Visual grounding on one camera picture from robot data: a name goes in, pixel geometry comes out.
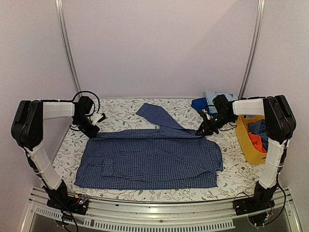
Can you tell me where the grey blue garment in basket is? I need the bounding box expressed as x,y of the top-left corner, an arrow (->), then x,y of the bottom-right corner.
248,119 -> 268,150

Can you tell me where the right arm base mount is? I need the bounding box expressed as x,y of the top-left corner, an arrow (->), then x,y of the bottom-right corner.
233,192 -> 275,227

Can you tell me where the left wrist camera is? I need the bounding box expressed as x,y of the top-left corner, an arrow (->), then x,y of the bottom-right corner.
90,113 -> 106,126

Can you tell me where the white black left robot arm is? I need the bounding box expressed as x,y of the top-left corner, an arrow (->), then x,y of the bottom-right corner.
11,96 -> 106,210

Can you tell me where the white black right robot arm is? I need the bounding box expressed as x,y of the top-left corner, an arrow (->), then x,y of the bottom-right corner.
196,95 -> 296,211

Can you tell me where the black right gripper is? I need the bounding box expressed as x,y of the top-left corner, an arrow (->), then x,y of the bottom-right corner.
196,113 -> 234,136

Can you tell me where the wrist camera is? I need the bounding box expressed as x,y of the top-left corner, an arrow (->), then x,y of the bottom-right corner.
90,113 -> 106,126
198,109 -> 212,120

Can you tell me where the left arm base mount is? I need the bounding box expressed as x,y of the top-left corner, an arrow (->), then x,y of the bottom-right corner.
44,187 -> 88,215

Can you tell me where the blue checkered button shirt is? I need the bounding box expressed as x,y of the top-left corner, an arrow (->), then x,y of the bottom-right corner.
75,103 -> 224,190

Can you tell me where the floral patterned table cloth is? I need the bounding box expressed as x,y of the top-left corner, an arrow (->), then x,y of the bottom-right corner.
53,99 -> 263,203

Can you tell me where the yellow plastic laundry basket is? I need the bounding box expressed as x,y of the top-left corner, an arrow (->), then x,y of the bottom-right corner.
236,116 -> 267,164

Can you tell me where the orange garment in basket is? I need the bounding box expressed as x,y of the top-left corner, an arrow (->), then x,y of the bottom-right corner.
248,132 -> 267,154

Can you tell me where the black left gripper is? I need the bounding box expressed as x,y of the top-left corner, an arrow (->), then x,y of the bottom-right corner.
73,115 -> 100,138

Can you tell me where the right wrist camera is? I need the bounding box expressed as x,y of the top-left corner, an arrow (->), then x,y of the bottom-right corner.
198,109 -> 212,120

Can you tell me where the aluminium front rail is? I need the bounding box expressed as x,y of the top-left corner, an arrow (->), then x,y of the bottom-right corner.
21,187 -> 303,232

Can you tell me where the right aluminium frame post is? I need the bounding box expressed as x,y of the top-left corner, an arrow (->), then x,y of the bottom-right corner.
238,0 -> 266,99

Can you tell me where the folded royal blue garment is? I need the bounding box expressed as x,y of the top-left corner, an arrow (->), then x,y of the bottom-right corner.
191,98 -> 208,111

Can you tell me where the left aluminium frame post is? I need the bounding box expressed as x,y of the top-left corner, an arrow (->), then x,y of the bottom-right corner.
55,0 -> 81,92

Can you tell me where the folded light blue t-shirt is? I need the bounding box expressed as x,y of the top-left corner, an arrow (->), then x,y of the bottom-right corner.
204,90 -> 238,114

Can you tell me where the aluminium frame post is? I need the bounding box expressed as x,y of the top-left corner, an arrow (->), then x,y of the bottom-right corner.
55,0 -> 81,92
238,0 -> 266,99

